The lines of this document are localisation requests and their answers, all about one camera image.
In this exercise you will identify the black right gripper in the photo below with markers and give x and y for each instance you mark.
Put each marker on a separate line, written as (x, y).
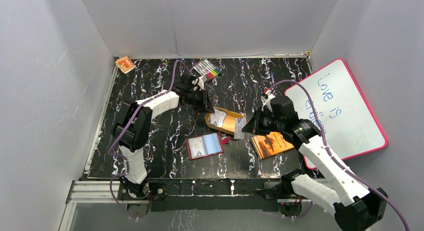
(253, 126)

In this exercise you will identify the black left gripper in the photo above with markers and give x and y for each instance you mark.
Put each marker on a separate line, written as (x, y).
(201, 99)

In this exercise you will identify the yellow oval tray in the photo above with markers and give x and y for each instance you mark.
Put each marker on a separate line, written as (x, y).
(228, 120)

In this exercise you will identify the red leather card holder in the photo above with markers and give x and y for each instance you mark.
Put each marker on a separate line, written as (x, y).
(214, 144)

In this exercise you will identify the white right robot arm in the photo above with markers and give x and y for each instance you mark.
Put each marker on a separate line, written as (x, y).
(354, 206)

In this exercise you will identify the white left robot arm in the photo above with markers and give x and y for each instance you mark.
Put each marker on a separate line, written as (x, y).
(132, 128)

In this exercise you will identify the silver VIP card stack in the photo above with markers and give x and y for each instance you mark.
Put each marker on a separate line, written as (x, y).
(217, 118)

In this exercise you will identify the small orange card box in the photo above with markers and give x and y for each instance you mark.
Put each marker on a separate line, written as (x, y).
(125, 64)

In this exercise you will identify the orange paperback book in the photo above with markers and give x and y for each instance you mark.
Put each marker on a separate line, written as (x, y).
(270, 145)

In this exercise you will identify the pack of coloured markers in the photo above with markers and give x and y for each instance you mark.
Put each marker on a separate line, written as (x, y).
(207, 69)

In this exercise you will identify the pink framed whiteboard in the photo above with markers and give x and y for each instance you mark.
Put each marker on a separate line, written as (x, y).
(331, 97)

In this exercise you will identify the black aluminium base frame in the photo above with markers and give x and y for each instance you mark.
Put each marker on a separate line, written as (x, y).
(161, 195)

